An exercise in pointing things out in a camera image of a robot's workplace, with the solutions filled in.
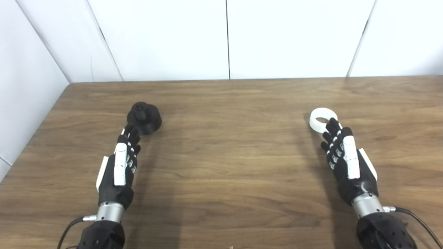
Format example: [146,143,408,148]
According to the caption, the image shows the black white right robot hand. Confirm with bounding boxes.
[320,118,379,205]

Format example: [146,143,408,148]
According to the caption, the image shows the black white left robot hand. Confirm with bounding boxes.
[96,124,142,210]

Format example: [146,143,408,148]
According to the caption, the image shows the round black plastic part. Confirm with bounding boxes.
[127,102,163,136]

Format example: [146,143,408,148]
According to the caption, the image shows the white plastic ring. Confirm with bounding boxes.
[309,108,343,133]

